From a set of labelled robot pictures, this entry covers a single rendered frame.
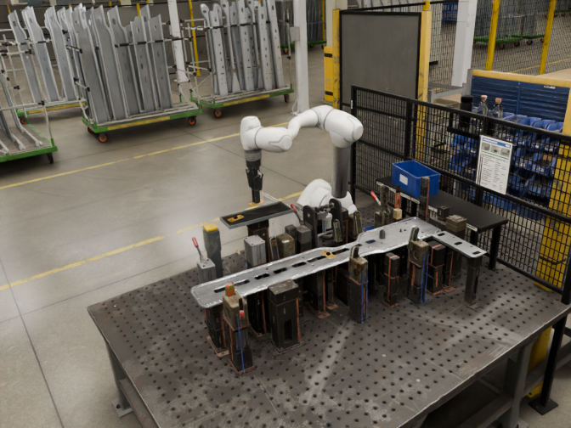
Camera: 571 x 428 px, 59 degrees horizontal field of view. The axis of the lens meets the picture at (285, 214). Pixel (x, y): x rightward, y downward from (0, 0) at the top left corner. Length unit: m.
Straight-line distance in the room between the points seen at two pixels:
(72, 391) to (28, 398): 0.26
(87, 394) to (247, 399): 1.53
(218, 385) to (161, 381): 0.26
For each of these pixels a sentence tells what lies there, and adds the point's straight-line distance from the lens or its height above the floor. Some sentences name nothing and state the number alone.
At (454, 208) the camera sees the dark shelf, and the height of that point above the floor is 1.03.
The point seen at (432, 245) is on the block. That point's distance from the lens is 2.72.
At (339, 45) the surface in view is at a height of 1.65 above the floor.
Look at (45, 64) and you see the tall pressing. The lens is 11.57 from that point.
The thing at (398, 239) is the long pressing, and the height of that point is 1.00.
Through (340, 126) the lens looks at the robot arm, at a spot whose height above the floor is 1.54.
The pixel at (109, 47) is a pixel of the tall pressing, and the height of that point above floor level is 1.46.
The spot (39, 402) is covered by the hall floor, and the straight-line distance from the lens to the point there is 3.61.
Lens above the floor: 2.25
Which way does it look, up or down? 25 degrees down
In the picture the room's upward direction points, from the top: 3 degrees counter-clockwise
